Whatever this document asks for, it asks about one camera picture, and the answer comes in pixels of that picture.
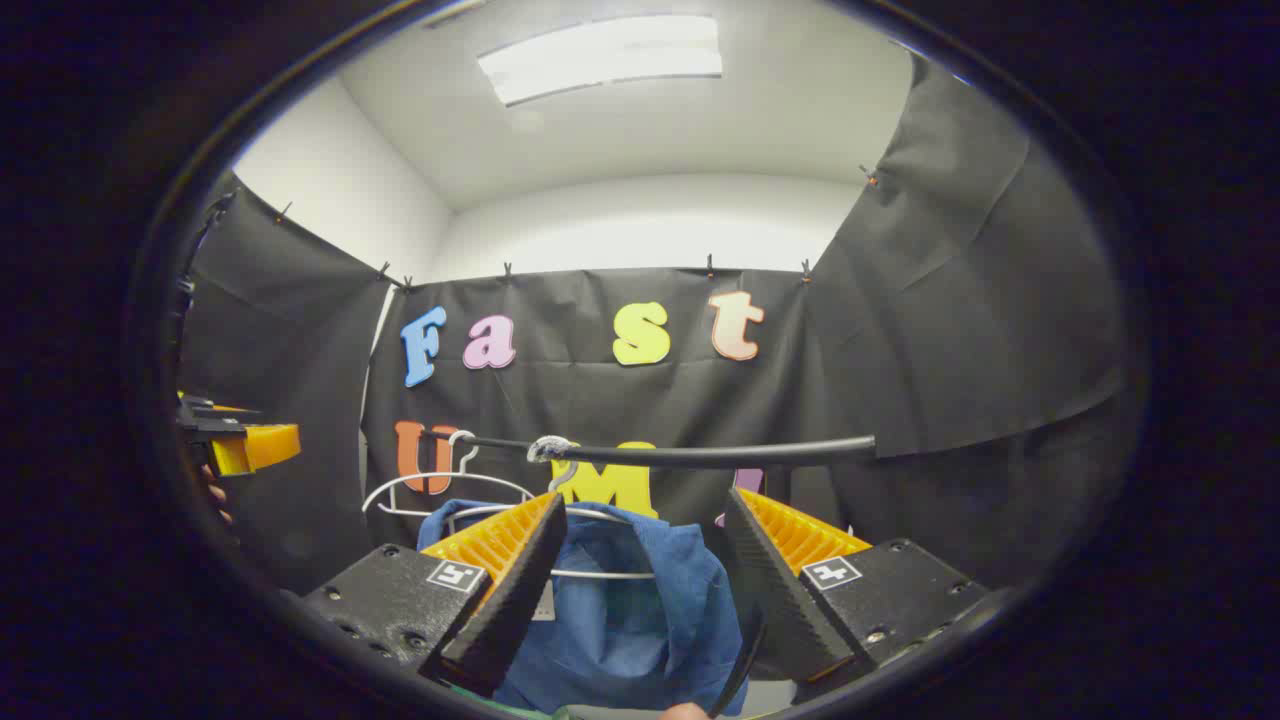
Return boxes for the white wire hanger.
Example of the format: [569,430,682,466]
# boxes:
[362,430,536,521]
[445,440,661,583]

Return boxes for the black clothes rail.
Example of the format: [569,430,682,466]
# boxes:
[425,430,878,471]

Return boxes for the row of small cloth clips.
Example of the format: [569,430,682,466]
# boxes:
[275,165,881,293]

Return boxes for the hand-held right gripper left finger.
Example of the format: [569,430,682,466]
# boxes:
[300,490,569,699]

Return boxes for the rectangular ceiling light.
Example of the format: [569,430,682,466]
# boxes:
[478,15,723,108]

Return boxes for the blue corduroy garment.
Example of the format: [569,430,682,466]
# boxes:
[418,498,749,717]

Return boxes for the black backdrop cloth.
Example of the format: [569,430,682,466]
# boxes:
[178,50,1131,601]

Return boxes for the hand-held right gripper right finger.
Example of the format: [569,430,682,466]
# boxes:
[722,486,991,689]

